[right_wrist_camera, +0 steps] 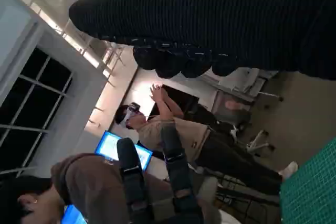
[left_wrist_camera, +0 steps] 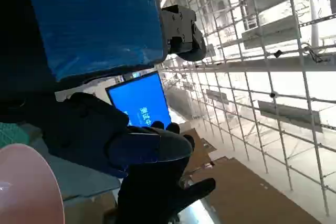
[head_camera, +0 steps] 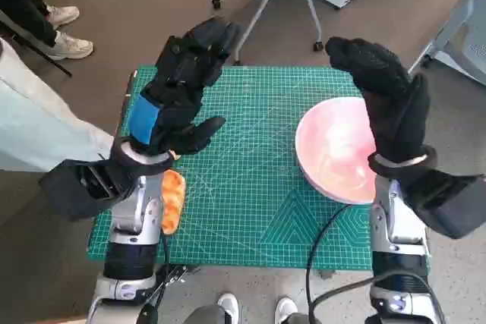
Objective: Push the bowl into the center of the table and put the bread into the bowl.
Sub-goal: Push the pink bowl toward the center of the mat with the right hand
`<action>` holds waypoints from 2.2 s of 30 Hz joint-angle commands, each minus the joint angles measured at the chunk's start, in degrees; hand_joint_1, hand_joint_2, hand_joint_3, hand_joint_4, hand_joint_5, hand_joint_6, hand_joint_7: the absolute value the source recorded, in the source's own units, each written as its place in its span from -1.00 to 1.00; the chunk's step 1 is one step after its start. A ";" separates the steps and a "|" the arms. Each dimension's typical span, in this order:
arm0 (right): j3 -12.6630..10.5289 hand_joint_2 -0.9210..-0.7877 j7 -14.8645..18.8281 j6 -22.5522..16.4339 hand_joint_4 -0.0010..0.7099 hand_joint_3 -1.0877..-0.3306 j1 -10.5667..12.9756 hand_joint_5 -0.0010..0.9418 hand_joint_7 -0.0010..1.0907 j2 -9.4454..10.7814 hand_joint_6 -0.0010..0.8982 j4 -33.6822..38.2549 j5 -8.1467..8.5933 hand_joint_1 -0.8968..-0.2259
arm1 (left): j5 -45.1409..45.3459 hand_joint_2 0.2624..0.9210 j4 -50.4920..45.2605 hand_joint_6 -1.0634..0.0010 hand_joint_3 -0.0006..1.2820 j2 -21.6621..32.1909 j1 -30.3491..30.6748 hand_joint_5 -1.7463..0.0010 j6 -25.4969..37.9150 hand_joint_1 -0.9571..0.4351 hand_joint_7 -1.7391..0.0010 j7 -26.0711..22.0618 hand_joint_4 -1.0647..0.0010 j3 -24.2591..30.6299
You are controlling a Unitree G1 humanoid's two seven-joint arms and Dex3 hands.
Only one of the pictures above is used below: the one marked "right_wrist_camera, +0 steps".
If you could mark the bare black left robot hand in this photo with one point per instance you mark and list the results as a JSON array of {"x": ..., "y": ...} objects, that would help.
[{"x": 132, "y": 176}]

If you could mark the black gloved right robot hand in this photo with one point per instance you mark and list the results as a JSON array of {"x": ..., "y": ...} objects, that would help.
[{"x": 210, "y": 19}]

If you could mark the blue lit monitor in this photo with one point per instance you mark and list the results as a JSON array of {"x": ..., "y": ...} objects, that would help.
[{"x": 107, "y": 145}]

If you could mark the person in brown top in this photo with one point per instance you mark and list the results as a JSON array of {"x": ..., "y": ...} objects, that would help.
[{"x": 86, "y": 182}]

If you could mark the white VR headset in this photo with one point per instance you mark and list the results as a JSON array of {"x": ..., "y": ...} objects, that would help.
[{"x": 131, "y": 111}]

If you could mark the blue lit laptop screen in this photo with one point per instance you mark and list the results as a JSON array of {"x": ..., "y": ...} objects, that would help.
[{"x": 72, "y": 214}]

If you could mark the person with headset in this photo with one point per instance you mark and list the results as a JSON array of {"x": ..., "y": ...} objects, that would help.
[{"x": 195, "y": 134}]

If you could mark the black screen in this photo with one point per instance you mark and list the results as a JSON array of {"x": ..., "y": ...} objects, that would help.
[{"x": 189, "y": 100}]

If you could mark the dark paned window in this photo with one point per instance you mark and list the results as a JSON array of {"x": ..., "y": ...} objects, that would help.
[{"x": 29, "y": 103}]

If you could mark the green cutting mat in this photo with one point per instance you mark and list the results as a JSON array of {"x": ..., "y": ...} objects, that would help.
[{"x": 309, "y": 190}]

